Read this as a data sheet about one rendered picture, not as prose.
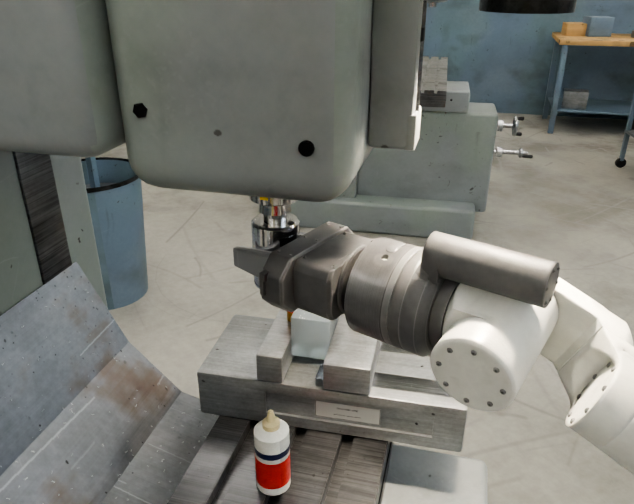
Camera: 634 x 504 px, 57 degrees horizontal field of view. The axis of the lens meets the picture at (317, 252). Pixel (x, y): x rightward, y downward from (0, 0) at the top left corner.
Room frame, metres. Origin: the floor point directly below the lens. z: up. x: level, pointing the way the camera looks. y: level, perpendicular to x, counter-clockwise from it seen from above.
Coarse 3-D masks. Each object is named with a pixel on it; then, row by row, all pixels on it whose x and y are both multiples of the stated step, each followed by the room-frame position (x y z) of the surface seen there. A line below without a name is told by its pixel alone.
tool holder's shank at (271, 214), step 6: (264, 210) 0.51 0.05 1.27; (270, 210) 0.51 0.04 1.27; (276, 210) 0.51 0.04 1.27; (282, 210) 0.51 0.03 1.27; (288, 210) 0.52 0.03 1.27; (264, 216) 0.52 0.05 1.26; (270, 216) 0.52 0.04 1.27; (276, 216) 0.51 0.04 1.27; (282, 216) 0.52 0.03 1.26; (270, 222) 0.52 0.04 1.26; (276, 222) 0.51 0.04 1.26; (282, 222) 0.52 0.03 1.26
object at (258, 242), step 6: (252, 234) 0.52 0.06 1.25; (252, 240) 0.52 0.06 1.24; (258, 240) 0.51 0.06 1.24; (264, 240) 0.50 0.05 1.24; (270, 240) 0.50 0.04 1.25; (276, 240) 0.50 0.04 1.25; (282, 240) 0.50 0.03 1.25; (288, 240) 0.51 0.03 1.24; (252, 246) 0.52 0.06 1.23; (258, 246) 0.51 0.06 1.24; (264, 246) 0.50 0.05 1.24; (270, 246) 0.50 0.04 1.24; (276, 246) 0.50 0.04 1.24; (258, 282) 0.51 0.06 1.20
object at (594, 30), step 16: (592, 16) 6.09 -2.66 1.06; (608, 16) 6.09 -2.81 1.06; (560, 32) 6.42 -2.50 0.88; (576, 32) 6.06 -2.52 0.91; (592, 32) 5.98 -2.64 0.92; (608, 32) 5.98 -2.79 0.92; (560, 64) 5.76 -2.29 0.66; (560, 80) 5.75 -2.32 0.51; (576, 96) 5.78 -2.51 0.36; (544, 112) 6.38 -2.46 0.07; (576, 112) 5.72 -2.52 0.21; (592, 112) 5.69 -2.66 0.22; (608, 112) 5.65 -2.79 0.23; (624, 112) 5.65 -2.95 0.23
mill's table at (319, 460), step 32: (224, 416) 0.62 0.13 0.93; (224, 448) 0.56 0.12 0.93; (320, 448) 0.56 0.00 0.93; (352, 448) 0.56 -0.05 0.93; (384, 448) 0.56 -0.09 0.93; (192, 480) 0.51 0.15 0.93; (224, 480) 0.52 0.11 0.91; (256, 480) 0.51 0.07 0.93; (320, 480) 0.51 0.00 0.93; (352, 480) 0.51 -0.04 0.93; (384, 480) 0.55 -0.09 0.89
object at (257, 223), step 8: (256, 216) 0.53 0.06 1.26; (288, 216) 0.53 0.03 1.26; (296, 216) 0.53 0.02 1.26; (256, 224) 0.51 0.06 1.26; (264, 224) 0.51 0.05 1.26; (272, 224) 0.51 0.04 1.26; (280, 224) 0.51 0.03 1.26; (288, 224) 0.51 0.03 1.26; (296, 224) 0.52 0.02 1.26; (256, 232) 0.51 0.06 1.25; (264, 232) 0.50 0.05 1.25; (272, 232) 0.50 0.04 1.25; (280, 232) 0.50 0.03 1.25; (288, 232) 0.51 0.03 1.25; (296, 232) 0.52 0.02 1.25
